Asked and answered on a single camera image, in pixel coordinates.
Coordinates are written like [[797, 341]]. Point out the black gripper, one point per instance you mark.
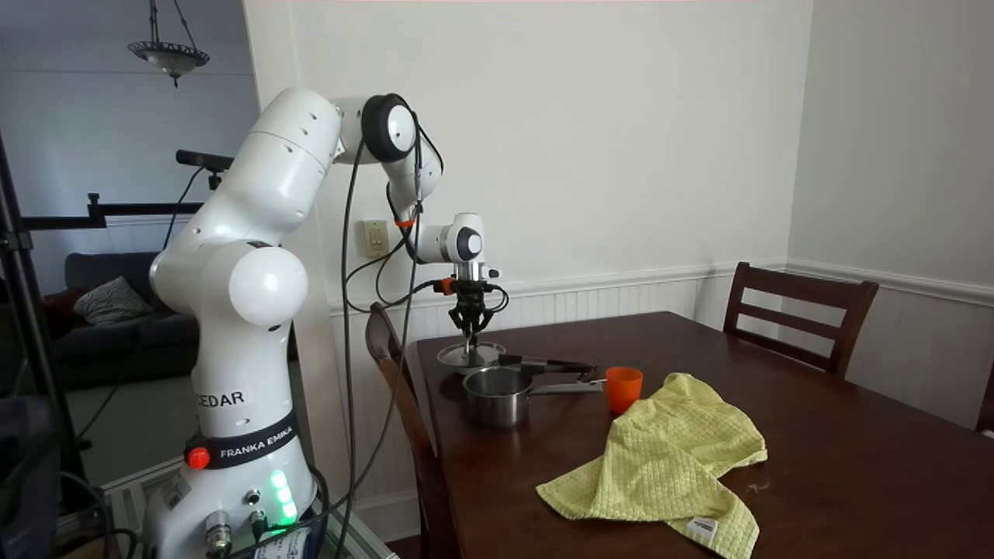
[[472, 300]]

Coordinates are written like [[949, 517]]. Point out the glass pot lid steel rim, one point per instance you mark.
[[468, 352]]

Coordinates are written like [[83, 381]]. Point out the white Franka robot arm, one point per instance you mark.
[[258, 282]]

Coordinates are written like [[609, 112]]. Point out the steel saucepan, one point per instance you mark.
[[498, 400]]

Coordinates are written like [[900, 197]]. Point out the dark wooden curved-top chair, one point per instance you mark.
[[415, 435]]

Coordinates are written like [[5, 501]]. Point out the orange plastic cup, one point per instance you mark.
[[621, 393]]

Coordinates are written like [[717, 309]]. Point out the yellow-green towel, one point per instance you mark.
[[663, 454]]

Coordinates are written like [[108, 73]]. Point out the dark wooden slat-back chair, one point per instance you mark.
[[797, 296]]

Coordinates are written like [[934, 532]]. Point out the dark grey sofa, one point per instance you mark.
[[135, 347]]

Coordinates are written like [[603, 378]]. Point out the grey sofa pillow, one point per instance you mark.
[[110, 300]]

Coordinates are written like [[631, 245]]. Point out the hanging ceiling lamp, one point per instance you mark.
[[170, 51]]

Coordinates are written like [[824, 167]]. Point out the black boom stand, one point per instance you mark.
[[41, 311]]

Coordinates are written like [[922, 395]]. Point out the beige wall light switch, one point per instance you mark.
[[374, 237]]

